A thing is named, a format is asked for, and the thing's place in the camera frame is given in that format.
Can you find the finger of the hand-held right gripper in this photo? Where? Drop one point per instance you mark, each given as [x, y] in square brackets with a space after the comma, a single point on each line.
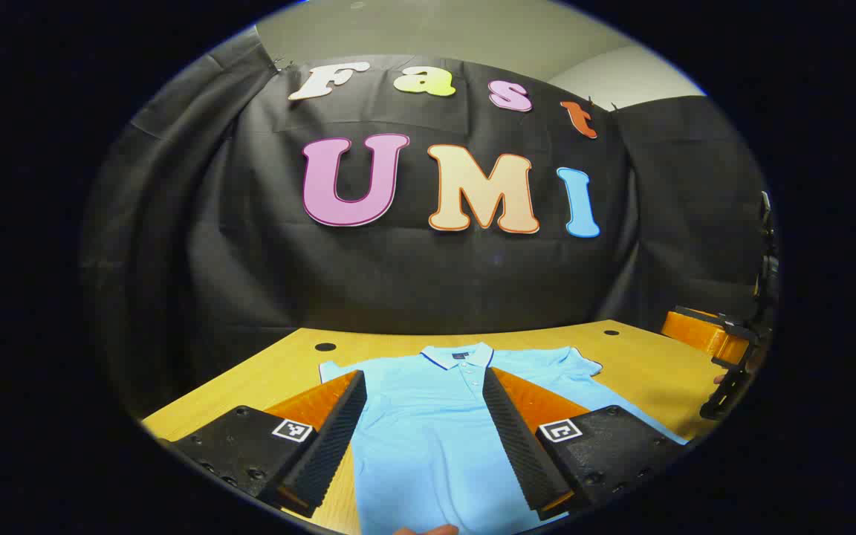
[703, 334]
[729, 390]

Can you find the light blue polo T-shirt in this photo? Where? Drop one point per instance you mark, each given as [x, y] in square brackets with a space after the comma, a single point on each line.
[428, 416]

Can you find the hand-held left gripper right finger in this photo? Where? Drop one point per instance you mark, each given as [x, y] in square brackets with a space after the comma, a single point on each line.
[521, 453]

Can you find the black backdrop cloth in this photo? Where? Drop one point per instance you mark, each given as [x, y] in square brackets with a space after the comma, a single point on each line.
[398, 282]

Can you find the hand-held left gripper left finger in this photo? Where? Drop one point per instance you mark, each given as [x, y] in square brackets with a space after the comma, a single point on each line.
[331, 446]

